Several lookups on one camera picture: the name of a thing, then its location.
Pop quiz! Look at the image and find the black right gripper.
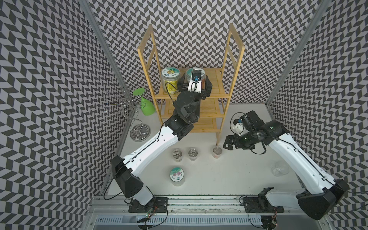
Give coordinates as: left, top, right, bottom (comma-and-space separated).
223, 128, 262, 150

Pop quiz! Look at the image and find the jar with strawberry lid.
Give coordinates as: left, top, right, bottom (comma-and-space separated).
186, 68, 206, 89

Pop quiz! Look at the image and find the sunflower seed jar yellow label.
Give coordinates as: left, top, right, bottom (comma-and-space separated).
161, 67, 180, 94

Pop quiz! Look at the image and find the jar with pink flower lid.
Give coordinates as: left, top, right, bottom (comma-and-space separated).
170, 167, 185, 186

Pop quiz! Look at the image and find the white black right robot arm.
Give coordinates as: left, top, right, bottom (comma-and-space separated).
223, 111, 349, 220

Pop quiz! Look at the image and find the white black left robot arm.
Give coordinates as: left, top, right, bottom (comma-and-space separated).
111, 78, 212, 206

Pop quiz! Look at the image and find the bamboo three-tier shelf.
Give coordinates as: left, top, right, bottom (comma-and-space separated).
137, 25, 245, 144

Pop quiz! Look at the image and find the small foil-lid cup pink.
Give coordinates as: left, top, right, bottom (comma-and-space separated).
212, 146, 223, 159

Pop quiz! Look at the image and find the green spray bottle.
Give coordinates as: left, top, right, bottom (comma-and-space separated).
133, 88, 156, 116

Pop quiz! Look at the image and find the clear plastic cup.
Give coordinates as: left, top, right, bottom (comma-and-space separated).
271, 161, 289, 177

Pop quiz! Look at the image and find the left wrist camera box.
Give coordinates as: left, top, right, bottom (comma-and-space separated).
188, 68, 202, 93

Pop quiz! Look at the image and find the chrome wire cup rack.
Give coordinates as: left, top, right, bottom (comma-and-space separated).
100, 92, 150, 142

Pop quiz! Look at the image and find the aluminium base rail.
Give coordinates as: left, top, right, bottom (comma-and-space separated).
80, 195, 335, 230

